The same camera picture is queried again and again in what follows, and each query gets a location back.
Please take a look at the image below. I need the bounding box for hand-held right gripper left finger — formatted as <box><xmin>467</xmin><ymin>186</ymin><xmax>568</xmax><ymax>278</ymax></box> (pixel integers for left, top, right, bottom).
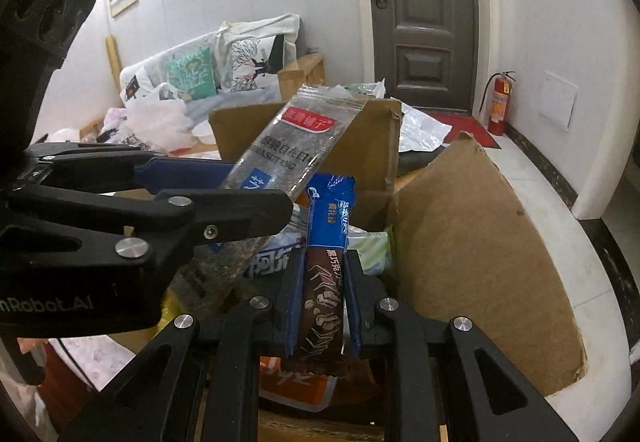
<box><xmin>57</xmin><ymin>247</ymin><xmax>307</xmax><ymax>442</ymax></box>

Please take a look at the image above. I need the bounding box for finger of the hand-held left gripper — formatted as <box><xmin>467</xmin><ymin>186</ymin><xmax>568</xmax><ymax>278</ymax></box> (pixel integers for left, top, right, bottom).
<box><xmin>0</xmin><ymin>188</ymin><xmax>295</xmax><ymax>269</ymax></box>
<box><xmin>15</xmin><ymin>142</ymin><xmax>236</xmax><ymax>195</ymax></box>

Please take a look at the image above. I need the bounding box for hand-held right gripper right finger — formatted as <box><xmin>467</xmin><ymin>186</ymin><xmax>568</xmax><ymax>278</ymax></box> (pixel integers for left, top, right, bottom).
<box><xmin>344</xmin><ymin>249</ymin><xmax>576</xmax><ymax>442</ymax></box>

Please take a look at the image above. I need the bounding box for blue chocolate bar packet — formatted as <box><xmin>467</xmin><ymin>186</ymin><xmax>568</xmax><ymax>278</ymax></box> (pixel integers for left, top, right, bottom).
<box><xmin>282</xmin><ymin>173</ymin><xmax>358</xmax><ymax>378</ymax></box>

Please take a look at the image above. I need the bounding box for green white candy packet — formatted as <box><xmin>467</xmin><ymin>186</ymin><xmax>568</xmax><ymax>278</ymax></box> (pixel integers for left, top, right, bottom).
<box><xmin>245</xmin><ymin>232</ymin><xmax>393</xmax><ymax>280</ymax></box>

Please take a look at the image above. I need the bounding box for white orange snack packet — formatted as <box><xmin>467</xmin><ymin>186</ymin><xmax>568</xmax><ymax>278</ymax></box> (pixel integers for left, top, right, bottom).
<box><xmin>257</xmin><ymin>354</ymin><xmax>341</xmax><ymax>415</ymax></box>

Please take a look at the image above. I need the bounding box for clear grey sesame bar packet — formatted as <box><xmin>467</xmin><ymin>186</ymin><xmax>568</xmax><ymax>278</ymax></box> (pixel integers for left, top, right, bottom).
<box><xmin>185</xmin><ymin>84</ymin><xmax>368</xmax><ymax>318</ymax></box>

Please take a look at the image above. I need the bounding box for brown cardboard box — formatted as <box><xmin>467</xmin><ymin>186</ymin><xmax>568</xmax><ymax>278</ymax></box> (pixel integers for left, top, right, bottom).
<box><xmin>107</xmin><ymin>97</ymin><xmax>588</xmax><ymax>442</ymax></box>

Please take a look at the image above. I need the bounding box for white printed plastic bag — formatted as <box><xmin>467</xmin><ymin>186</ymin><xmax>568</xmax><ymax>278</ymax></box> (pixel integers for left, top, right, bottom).
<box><xmin>122</xmin><ymin>82</ymin><xmax>196</xmax><ymax>153</ymax></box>

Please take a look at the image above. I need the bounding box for pink white plastic bag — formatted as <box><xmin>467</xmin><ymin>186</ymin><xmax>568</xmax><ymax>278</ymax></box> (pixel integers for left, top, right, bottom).
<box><xmin>97</xmin><ymin>107</ymin><xmax>131</xmax><ymax>143</ymax></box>

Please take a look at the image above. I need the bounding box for white cushion red black mark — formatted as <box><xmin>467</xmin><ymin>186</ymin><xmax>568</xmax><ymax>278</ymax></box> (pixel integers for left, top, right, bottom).
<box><xmin>119</xmin><ymin>67</ymin><xmax>151</xmax><ymax>103</ymax></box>

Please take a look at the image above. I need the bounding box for teal cushion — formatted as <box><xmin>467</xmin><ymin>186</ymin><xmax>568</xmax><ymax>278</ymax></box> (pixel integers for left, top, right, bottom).
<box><xmin>164</xmin><ymin>47</ymin><xmax>218</xmax><ymax>100</ymax></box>

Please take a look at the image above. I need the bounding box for tree print cushion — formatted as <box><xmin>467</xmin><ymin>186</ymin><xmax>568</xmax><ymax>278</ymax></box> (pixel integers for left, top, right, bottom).
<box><xmin>215</xmin><ymin>13</ymin><xmax>303</xmax><ymax>93</ymax></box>

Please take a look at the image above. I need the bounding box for crinkled silver plastic bag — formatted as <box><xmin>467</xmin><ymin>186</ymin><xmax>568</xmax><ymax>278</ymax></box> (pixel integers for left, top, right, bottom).
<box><xmin>397</xmin><ymin>102</ymin><xmax>453</xmax><ymax>155</ymax></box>

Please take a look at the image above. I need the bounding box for red door mat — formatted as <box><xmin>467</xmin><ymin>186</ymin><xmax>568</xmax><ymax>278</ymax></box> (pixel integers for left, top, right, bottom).
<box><xmin>427</xmin><ymin>111</ymin><xmax>501</xmax><ymax>150</ymax></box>

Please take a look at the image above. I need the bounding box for red fire extinguisher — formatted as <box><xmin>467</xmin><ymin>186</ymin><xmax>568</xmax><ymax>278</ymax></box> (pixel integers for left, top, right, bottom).
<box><xmin>479</xmin><ymin>70</ymin><xmax>518</xmax><ymax>137</ymax></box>

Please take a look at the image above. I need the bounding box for dark brown door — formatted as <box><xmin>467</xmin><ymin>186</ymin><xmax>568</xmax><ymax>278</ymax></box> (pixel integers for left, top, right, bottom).
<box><xmin>361</xmin><ymin>0</ymin><xmax>478</xmax><ymax>115</ymax></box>

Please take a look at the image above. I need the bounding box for light wooden post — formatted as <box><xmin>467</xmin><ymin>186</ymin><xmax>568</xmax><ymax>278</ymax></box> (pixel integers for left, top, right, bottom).
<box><xmin>105</xmin><ymin>34</ymin><xmax>123</xmax><ymax>93</ymax></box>

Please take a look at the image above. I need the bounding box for white wall panel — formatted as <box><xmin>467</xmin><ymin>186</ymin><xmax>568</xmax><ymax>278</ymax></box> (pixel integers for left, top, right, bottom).
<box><xmin>540</xmin><ymin>70</ymin><xmax>579</xmax><ymax>132</ymax></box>

